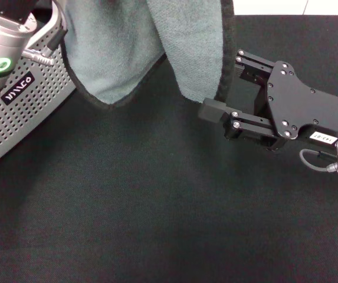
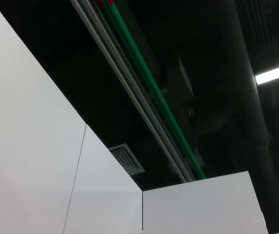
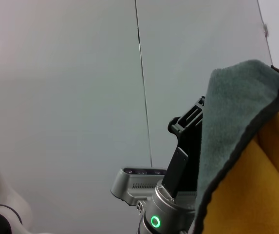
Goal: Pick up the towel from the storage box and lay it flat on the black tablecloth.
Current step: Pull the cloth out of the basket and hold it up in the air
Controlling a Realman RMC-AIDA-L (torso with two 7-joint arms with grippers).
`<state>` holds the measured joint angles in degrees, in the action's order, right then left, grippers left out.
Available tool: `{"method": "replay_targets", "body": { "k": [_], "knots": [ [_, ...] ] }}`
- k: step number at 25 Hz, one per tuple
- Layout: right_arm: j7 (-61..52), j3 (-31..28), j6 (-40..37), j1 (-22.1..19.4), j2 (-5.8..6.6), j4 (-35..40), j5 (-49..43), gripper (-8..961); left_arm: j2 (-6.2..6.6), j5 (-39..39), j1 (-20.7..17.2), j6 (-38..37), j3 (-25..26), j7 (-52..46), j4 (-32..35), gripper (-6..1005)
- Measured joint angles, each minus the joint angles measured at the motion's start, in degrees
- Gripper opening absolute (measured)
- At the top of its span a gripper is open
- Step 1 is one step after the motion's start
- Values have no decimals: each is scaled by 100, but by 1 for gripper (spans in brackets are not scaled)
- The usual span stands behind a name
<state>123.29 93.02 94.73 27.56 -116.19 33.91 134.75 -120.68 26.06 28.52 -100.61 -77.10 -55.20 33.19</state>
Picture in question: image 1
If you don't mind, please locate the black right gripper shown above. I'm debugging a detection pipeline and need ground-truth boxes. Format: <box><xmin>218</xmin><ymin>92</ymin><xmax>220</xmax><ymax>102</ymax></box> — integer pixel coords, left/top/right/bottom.
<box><xmin>198</xmin><ymin>49</ymin><xmax>338</xmax><ymax>152</ymax></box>

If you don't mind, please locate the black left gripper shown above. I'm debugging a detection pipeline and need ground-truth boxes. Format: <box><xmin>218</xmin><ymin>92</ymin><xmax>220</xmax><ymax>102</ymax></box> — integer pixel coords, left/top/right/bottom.
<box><xmin>0</xmin><ymin>0</ymin><xmax>32</xmax><ymax>24</ymax></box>

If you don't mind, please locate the grey-green towel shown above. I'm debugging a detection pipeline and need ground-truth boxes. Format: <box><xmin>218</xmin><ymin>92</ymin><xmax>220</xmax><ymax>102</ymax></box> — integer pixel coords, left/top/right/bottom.
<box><xmin>62</xmin><ymin>0</ymin><xmax>235</xmax><ymax>109</ymax></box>

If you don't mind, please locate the grey perforated storage box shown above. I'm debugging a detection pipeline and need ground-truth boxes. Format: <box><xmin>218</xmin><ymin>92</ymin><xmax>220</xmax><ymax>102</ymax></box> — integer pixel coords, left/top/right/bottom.
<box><xmin>0</xmin><ymin>0</ymin><xmax>77</xmax><ymax>175</ymax></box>

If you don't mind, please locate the black tablecloth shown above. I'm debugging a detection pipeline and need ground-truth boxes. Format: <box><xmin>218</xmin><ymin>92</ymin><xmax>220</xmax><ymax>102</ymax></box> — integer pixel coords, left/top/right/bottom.
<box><xmin>0</xmin><ymin>14</ymin><xmax>338</xmax><ymax>283</ymax></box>

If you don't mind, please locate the left gripper cable with connector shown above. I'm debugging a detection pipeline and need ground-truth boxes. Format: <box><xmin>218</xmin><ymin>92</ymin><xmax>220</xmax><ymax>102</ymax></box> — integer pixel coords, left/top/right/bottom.
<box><xmin>21</xmin><ymin>0</ymin><xmax>69</xmax><ymax>67</ymax></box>

